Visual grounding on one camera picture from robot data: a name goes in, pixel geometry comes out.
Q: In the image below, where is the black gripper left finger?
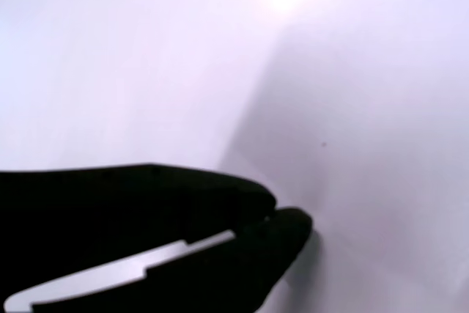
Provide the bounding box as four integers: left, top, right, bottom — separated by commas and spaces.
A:
0, 162, 278, 313

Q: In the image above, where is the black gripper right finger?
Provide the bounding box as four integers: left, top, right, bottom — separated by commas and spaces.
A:
32, 207, 314, 313

